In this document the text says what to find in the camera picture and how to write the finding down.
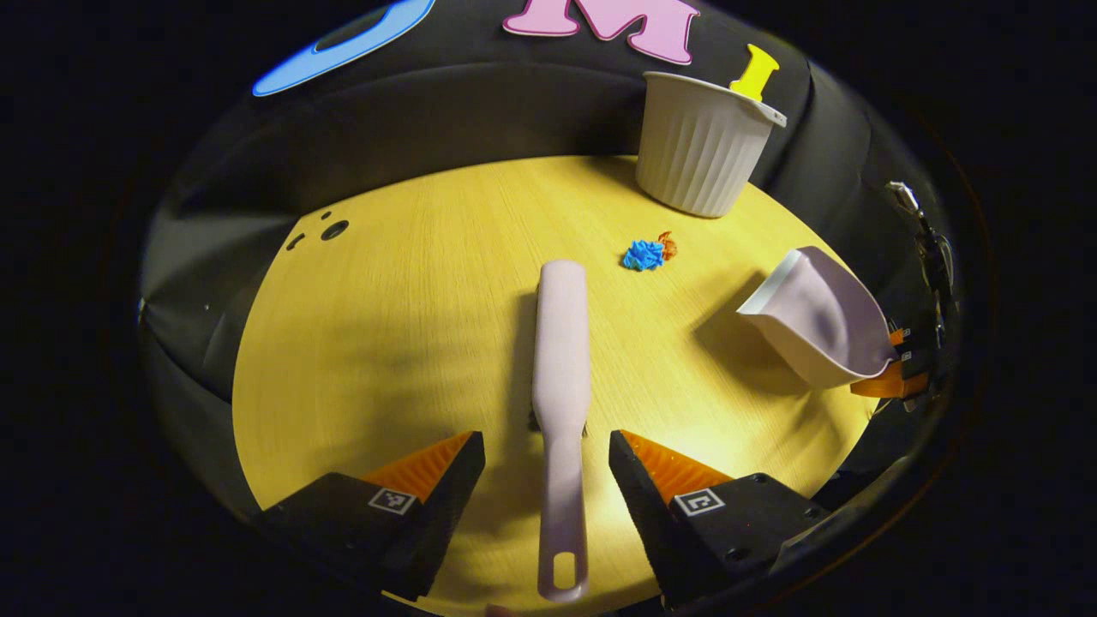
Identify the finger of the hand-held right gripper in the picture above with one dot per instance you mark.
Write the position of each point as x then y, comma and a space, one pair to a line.
902, 338
891, 381

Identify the white ribbed garbage bin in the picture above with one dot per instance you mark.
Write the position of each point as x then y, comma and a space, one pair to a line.
698, 154

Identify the pink dustpan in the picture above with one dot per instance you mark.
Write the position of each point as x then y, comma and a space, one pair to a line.
814, 317

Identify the black backdrop cloth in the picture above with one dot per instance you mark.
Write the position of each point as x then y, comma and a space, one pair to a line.
514, 111

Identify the blue paper ball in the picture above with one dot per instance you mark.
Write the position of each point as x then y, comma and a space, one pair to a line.
643, 255

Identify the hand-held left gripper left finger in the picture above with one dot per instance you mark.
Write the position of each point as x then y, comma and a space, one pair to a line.
446, 514

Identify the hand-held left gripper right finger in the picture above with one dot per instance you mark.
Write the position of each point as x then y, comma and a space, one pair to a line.
647, 523

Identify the small pink broom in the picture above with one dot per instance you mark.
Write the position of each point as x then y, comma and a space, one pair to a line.
561, 343

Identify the orange paper ball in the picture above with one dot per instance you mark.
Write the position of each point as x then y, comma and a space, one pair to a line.
668, 247

